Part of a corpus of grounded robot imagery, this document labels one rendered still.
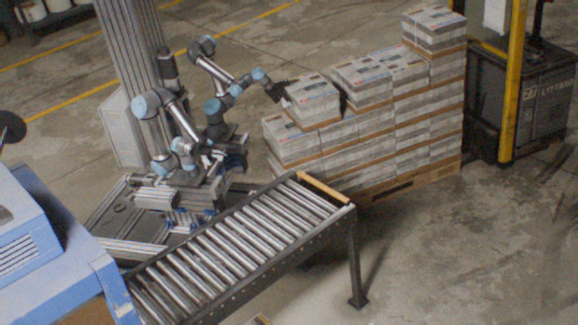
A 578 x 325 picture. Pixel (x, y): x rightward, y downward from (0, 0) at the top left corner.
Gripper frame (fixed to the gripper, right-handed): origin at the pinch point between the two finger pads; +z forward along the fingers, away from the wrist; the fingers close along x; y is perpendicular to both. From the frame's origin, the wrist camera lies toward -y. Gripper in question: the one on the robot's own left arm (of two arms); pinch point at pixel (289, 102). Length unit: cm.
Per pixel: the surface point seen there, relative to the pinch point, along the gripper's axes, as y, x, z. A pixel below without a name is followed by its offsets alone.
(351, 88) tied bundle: -36.7, 13.3, 17.1
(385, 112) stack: -43, 18, 49
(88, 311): 142, 99, -60
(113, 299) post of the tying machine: 94, 161, -100
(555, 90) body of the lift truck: -152, 34, 137
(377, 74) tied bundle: -56, 13, 24
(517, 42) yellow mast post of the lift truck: -140, 37, 67
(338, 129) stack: -11.3, 18.2, 31.2
